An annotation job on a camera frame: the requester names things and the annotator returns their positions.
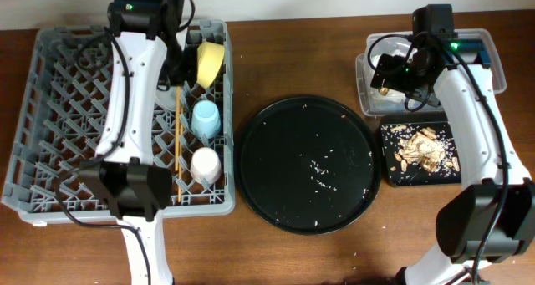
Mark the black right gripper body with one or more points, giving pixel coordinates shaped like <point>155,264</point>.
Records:
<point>402,75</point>

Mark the yellow bowl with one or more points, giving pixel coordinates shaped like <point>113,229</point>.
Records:
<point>210,58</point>

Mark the black round tray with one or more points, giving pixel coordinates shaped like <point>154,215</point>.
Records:
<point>307,165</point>

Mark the gold snack wrapper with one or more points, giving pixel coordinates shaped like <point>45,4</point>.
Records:
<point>384,91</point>

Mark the grey dishwasher rack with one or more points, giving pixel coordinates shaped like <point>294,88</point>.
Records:
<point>62,118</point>

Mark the pink plastic cup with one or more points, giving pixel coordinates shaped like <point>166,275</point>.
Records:
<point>205,165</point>

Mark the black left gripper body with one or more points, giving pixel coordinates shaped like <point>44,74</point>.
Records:
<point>182,65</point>

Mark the blue plastic cup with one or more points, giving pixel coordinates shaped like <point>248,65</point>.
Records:
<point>206,119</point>

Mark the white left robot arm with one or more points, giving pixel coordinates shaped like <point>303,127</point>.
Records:
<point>123,175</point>

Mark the grey round plate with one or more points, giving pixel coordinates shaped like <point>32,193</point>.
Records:
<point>166,99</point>

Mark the clear plastic bin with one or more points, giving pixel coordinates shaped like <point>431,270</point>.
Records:
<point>373,104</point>

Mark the black rectangular bin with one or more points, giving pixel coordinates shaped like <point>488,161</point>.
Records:
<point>415,176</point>

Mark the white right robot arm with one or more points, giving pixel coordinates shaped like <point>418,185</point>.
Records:
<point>492,218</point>

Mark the food scraps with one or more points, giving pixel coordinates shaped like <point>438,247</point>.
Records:
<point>423,147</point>

